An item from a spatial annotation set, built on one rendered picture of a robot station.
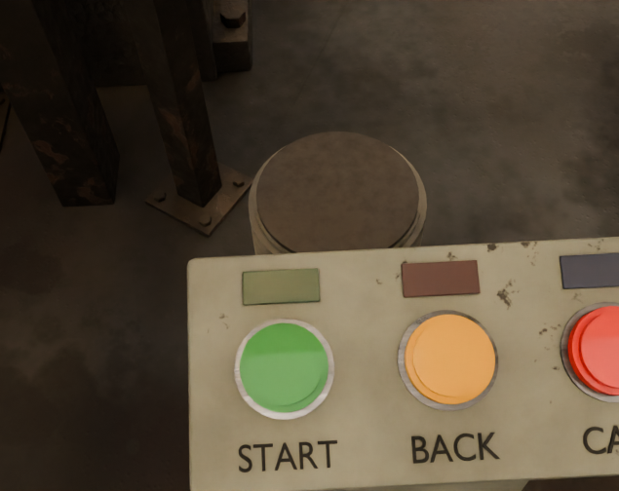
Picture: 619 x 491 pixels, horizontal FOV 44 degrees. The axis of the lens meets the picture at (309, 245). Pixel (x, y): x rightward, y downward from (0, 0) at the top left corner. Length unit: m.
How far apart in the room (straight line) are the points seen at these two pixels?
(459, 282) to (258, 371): 0.10
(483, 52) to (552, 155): 0.25
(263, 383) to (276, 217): 0.18
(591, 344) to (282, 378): 0.14
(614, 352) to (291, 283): 0.15
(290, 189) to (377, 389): 0.19
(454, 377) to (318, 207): 0.19
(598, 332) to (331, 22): 1.12
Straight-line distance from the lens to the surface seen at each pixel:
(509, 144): 1.25
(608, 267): 0.38
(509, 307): 0.37
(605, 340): 0.37
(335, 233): 0.49
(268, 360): 0.34
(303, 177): 0.51
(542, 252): 0.38
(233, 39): 1.30
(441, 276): 0.36
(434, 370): 0.35
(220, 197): 1.15
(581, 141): 1.28
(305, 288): 0.36
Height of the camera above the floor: 0.92
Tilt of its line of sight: 57 degrees down
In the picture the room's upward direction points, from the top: 3 degrees counter-clockwise
